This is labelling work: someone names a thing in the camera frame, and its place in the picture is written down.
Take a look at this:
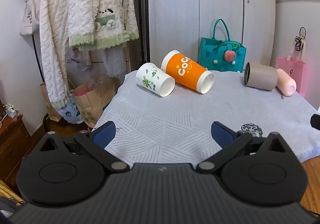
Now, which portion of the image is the white fluffy robe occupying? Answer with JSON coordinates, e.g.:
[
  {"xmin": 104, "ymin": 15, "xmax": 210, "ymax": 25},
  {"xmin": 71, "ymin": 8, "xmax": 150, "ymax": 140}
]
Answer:
[{"xmin": 39, "ymin": 0, "xmax": 128, "ymax": 111}]

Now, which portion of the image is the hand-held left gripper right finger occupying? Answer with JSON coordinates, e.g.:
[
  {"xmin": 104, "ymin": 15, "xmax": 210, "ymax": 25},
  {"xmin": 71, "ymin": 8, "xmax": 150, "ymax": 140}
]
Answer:
[{"xmin": 196, "ymin": 121, "xmax": 293, "ymax": 173}]

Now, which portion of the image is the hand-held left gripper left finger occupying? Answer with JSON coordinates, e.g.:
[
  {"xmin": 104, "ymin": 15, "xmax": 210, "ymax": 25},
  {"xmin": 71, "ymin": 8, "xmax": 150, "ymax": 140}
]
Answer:
[{"xmin": 32, "ymin": 121, "xmax": 130, "ymax": 173}]

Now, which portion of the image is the cream fleece top green trim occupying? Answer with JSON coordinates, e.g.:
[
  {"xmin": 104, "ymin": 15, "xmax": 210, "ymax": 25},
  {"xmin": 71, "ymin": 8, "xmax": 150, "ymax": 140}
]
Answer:
[{"xmin": 67, "ymin": 0, "xmax": 140, "ymax": 52}]

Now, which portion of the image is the large brown paper bag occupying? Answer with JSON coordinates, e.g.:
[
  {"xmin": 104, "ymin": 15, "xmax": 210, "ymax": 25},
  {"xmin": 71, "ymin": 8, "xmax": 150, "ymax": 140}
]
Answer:
[{"xmin": 72, "ymin": 77, "xmax": 118, "ymax": 127}]

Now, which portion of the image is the small green white trinket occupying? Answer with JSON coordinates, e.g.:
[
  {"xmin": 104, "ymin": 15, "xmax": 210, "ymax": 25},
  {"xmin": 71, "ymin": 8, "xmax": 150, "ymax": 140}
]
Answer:
[{"xmin": 2, "ymin": 103, "xmax": 17, "ymax": 117}]

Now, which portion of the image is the white canvas tote bag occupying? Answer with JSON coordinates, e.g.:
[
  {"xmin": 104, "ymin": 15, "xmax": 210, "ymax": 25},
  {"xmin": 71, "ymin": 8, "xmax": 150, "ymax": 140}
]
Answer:
[{"xmin": 19, "ymin": 0, "xmax": 42, "ymax": 37}]

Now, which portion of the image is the teal felt handbag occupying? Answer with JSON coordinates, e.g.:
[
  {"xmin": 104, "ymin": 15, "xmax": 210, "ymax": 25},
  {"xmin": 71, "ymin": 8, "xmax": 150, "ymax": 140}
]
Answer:
[{"xmin": 198, "ymin": 19, "xmax": 247, "ymax": 73}]

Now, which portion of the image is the pink cup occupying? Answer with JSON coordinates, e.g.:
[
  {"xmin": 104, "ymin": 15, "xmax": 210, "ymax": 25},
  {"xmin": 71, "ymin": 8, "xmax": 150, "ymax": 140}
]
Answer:
[{"xmin": 276, "ymin": 68, "xmax": 297, "ymax": 97}]

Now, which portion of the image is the white cup with green print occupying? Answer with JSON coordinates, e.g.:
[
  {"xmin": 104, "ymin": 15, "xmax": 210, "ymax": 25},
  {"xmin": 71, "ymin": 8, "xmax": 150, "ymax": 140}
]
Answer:
[{"xmin": 136, "ymin": 63, "xmax": 175, "ymax": 97}]

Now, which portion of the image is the translucent white plastic bag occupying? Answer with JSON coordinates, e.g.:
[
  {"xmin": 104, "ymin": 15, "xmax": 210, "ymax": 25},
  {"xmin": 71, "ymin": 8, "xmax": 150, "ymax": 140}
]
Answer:
[{"xmin": 65, "ymin": 48, "xmax": 93, "ymax": 75}]

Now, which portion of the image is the black coat rack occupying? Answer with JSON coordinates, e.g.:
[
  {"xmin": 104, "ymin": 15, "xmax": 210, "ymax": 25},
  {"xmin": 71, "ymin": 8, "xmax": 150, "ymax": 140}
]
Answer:
[{"xmin": 28, "ymin": 0, "xmax": 50, "ymax": 130}]

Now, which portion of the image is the yellow striped cloth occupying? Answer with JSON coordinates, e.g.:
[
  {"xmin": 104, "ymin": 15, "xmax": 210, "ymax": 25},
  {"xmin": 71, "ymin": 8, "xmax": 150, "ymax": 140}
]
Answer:
[{"xmin": 0, "ymin": 179, "xmax": 25, "ymax": 212}]

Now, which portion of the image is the grey cup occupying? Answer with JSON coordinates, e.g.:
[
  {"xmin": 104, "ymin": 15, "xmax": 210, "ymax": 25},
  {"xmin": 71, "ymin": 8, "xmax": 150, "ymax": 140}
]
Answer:
[{"xmin": 244, "ymin": 62, "xmax": 278, "ymax": 90}]

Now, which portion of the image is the grey wardrobe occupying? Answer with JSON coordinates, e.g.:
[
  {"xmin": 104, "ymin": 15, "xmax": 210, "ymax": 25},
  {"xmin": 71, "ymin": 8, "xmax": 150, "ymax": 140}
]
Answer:
[{"xmin": 147, "ymin": 0, "xmax": 277, "ymax": 77}]

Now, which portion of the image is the orange paper cup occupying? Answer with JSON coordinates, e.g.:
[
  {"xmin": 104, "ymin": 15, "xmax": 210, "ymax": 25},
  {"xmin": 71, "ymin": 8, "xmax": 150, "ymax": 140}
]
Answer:
[{"xmin": 161, "ymin": 50, "xmax": 214, "ymax": 94}]

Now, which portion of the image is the narrow brown paper bag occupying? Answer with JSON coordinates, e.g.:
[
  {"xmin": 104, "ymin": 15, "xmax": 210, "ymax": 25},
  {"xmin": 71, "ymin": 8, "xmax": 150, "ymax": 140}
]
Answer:
[{"xmin": 39, "ymin": 82, "xmax": 62, "ymax": 122}]

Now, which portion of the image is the pink paper gift bag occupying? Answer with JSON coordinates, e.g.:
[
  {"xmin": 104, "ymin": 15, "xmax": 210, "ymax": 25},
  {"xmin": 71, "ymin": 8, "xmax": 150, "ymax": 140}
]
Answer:
[{"xmin": 275, "ymin": 27, "xmax": 307, "ymax": 98}]

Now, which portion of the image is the grey patterned tablecloth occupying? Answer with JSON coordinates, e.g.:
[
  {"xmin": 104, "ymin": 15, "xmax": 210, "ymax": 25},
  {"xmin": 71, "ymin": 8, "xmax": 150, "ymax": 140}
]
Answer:
[{"xmin": 91, "ymin": 69, "xmax": 320, "ymax": 165}]

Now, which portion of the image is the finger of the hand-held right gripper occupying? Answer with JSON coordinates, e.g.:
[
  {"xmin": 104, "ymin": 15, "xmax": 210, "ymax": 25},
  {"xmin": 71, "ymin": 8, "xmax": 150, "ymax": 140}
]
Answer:
[{"xmin": 310, "ymin": 114, "xmax": 320, "ymax": 131}]

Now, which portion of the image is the white plastic bag blue print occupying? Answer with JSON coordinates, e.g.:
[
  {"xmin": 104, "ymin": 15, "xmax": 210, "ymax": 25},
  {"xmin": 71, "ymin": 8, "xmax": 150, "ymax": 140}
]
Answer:
[{"xmin": 56, "ymin": 93, "xmax": 84, "ymax": 124}]

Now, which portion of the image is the wooden nightstand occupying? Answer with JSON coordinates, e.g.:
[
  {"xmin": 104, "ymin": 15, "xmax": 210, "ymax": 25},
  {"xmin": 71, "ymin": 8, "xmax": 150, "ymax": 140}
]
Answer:
[{"xmin": 0, "ymin": 112, "xmax": 33, "ymax": 189}]

